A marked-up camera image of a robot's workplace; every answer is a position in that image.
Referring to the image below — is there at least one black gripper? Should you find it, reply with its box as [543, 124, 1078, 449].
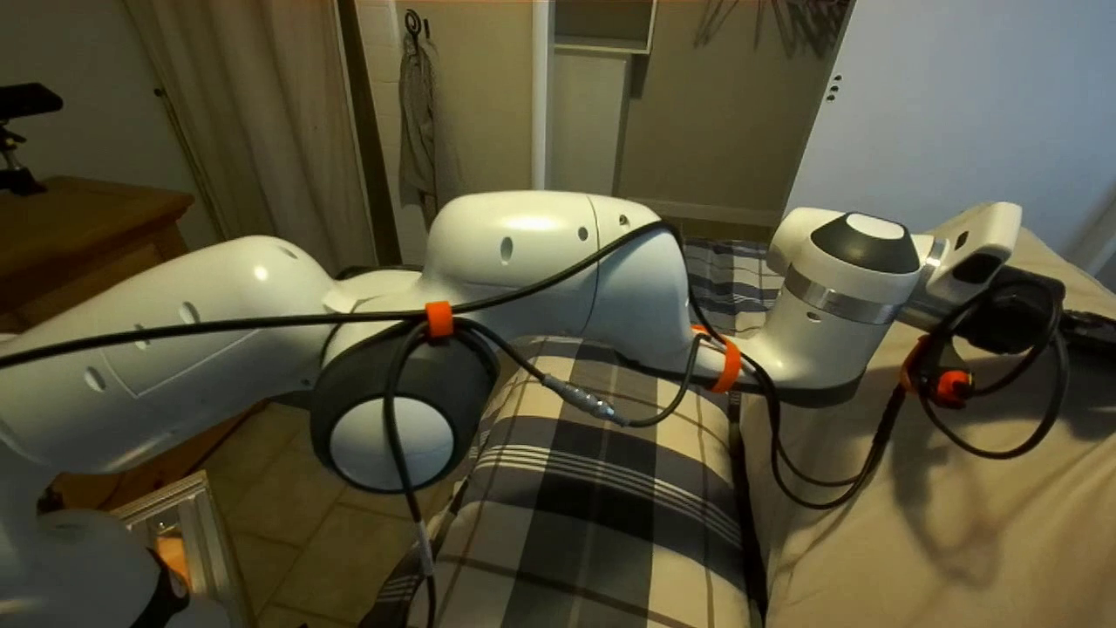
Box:
[957, 264, 1116, 360]

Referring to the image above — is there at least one white bed pillow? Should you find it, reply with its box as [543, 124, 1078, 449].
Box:
[736, 224, 1116, 628]

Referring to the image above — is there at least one white closet door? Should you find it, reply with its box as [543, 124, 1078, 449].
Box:
[786, 0, 1116, 259]

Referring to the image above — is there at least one plaid comforter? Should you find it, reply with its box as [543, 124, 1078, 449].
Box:
[675, 236, 786, 341]

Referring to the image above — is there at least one grey hanging garment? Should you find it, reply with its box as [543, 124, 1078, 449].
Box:
[394, 7, 445, 228]

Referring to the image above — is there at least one beige curtain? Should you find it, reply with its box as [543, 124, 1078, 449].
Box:
[120, 0, 384, 280]

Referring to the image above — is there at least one white plastic laundry basket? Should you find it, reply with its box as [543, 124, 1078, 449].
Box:
[112, 466, 253, 628]

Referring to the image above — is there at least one wooden dresser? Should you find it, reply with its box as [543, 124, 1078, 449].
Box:
[0, 171, 253, 517]

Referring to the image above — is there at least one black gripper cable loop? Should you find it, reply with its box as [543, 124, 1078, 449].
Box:
[892, 293, 1073, 463]

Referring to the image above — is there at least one orange cable tie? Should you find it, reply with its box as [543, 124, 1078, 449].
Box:
[708, 338, 745, 399]
[419, 298, 457, 344]
[928, 366, 979, 410]

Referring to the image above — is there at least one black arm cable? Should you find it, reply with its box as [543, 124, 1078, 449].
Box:
[0, 217, 910, 628]

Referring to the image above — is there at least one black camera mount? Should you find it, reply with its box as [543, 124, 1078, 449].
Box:
[0, 80, 70, 200]

